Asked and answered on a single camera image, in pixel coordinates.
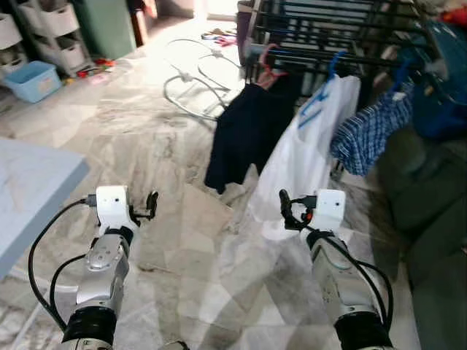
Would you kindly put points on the small colourful toys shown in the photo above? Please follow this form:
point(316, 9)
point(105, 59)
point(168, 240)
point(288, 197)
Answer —
point(91, 67)

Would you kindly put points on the green laundry hamper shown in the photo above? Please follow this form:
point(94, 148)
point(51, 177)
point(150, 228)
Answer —
point(106, 25)

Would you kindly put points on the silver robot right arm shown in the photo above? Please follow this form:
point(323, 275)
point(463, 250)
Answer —
point(343, 292)

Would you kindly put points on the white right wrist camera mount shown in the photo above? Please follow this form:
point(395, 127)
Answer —
point(330, 208)

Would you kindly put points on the black metal drying rack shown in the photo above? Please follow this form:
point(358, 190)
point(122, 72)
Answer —
point(306, 33)

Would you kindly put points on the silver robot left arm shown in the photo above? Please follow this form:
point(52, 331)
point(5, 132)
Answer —
point(102, 270)

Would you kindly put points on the blue plastic storage box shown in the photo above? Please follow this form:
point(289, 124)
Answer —
point(445, 87)

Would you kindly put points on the light blue plastic bin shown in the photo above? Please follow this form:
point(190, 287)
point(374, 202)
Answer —
point(33, 82)

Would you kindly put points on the white drawer tower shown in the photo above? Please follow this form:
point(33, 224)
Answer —
point(51, 18)
point(9, 33)

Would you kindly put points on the white folding table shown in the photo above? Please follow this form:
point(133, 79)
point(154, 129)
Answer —
point(29, 189)

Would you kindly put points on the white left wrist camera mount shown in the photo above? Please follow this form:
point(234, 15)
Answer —
point(113, 204)

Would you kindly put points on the dark green sofa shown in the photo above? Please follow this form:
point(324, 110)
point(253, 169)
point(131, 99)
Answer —
point(430, 219)

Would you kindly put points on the blue plaid shirt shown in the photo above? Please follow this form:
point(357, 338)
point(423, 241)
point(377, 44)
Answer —
point(368, 131)

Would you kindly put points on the red cloth pile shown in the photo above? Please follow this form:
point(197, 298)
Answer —
point(456, 16)

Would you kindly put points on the blue plastic hanger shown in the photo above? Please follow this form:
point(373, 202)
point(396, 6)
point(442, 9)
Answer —
point(400, 76)
point(334, 65)

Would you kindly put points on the pink paper card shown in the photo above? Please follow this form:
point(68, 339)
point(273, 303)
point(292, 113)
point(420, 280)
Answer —
point(96, 79)

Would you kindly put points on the pink plastic hanger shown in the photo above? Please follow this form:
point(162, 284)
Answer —
point(268, 69)

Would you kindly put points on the white shirt blue trim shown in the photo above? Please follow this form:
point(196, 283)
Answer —
point(306, 160)

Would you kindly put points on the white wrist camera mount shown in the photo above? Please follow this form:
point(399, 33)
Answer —
point(113, 204)
point(330, 208)

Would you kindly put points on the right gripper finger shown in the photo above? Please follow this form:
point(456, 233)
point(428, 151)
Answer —
point(285, 200)
point(290, 220)

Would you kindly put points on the navy blue garment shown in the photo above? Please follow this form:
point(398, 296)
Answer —
point(248, 131)

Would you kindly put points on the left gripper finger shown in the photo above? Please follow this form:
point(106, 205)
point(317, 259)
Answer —
point(152, 198)
point(150, 213)

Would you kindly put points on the pink slippers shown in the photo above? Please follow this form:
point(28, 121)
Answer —
point(219, 36)

